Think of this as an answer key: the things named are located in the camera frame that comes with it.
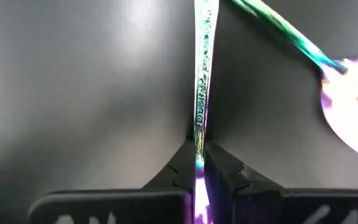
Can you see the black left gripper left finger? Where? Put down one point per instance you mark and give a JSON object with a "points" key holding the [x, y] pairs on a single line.
{"points": [[104, 208]]}

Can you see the iridescent rainbow spoon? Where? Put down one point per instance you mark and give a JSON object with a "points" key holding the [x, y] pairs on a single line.
{"points": [[204, 77], [353, 109]]}

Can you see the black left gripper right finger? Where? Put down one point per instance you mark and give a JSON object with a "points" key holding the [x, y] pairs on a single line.
{"points": [[291, 208]]}

